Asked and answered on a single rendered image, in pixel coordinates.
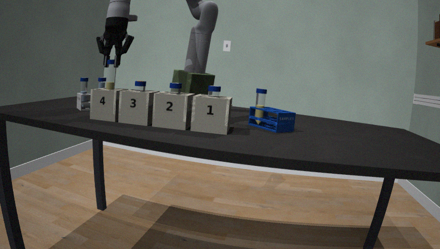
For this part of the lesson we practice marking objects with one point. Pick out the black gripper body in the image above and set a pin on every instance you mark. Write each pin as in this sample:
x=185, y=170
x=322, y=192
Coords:
x=116, y=25

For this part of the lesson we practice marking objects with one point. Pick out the white tube rack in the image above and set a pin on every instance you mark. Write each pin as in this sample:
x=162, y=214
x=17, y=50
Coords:
x=80, y=102

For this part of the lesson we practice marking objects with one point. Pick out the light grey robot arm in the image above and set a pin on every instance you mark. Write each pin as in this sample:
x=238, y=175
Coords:
x=200, y=36

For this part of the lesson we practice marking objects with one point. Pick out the blue tube rack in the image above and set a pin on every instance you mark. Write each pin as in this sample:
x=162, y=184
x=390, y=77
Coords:
x=284, y=122

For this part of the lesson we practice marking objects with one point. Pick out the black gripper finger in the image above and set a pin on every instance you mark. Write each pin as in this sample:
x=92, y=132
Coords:
x=105, y=50
x=119, y=49

